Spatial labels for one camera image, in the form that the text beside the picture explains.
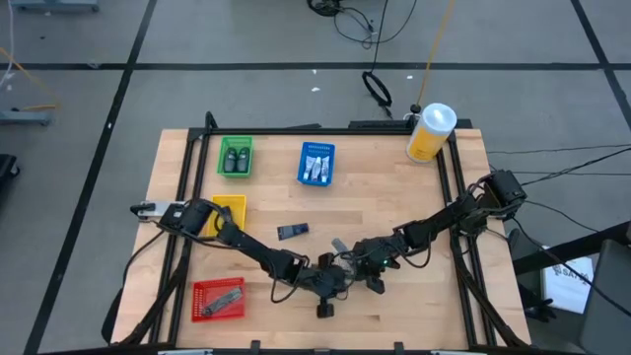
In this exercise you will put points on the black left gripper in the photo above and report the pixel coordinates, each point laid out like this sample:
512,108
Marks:
323,282

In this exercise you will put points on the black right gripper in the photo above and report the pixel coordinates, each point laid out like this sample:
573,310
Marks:
377,254

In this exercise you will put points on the black comb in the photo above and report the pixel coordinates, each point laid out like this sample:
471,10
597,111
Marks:
339,245
222,302

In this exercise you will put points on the dark blue sachet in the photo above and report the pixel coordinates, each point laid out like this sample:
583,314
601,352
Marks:
293,231

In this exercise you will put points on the grey travel bottle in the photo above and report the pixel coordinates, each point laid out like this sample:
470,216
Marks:
230,160
243,160

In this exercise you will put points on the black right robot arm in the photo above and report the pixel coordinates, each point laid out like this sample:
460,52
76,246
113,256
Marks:
443,222

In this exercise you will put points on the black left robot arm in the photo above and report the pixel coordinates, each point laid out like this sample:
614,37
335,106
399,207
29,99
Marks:
246,241

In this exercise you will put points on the blue plastic basket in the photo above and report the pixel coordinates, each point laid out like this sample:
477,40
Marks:
315,148

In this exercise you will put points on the red plastic basket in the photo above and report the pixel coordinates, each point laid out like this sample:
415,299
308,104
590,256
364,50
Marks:
219,283

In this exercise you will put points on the yellow plastic basket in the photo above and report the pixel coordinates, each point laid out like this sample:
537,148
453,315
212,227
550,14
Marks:
236,209

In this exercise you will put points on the yellow white cylinder container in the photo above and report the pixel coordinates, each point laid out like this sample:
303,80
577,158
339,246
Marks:
431,133

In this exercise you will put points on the green plastic basket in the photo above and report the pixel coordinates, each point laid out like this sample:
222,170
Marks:
235,140

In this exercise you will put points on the white printed box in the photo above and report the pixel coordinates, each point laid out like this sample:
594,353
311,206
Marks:
567,286

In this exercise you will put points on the grey cart base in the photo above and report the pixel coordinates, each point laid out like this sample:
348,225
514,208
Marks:
24,117

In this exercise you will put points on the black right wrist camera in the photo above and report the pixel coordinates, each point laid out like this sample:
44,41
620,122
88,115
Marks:
375,285

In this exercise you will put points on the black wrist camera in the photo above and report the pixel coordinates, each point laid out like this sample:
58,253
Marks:
375,285
325,310

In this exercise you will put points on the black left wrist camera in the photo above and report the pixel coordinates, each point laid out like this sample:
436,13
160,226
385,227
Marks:
325,310

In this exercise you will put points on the black table frame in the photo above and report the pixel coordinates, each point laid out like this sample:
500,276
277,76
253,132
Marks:
320,131

